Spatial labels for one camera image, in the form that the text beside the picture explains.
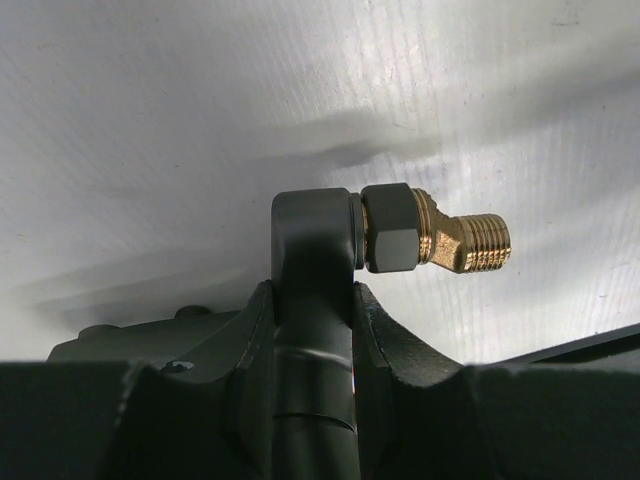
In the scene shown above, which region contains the dark grey faucet valve fitting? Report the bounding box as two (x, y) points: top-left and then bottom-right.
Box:
(47, 183), (514, 480)

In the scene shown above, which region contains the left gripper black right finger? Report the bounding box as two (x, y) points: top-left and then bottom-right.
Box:
(353, 283), (639, 479)

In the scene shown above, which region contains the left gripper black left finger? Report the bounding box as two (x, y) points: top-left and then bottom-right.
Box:
(1, 282), (273, 479)

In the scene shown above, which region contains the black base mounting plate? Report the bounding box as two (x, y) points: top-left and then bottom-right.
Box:
(502, 324), (639, 364)

